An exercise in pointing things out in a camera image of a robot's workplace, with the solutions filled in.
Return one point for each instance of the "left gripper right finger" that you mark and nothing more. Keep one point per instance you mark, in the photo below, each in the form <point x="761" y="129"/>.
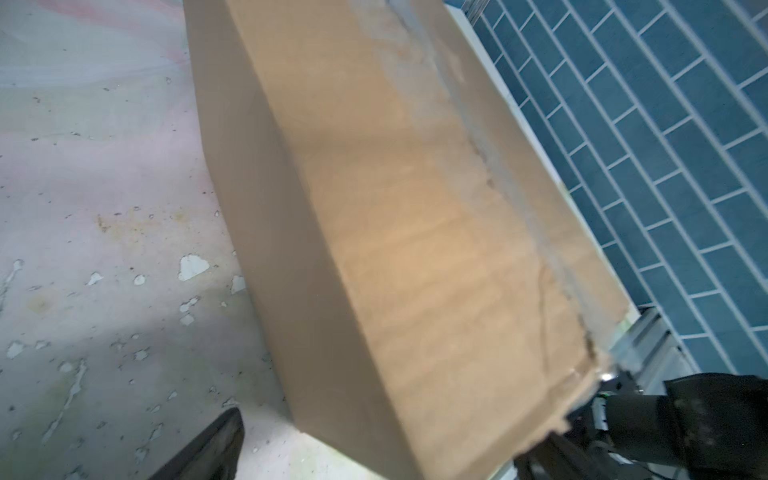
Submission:
<point x="557" y="457"/>

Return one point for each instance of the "brown cardboard express box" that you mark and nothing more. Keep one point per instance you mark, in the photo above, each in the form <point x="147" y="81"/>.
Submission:
<point x="432" y="302"/>

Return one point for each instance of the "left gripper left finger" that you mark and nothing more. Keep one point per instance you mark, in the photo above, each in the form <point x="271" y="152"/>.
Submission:
<point x="211" y="455"/>

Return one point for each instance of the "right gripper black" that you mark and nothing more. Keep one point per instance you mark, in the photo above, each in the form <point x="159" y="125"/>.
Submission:
<point x="712" y="425"/>

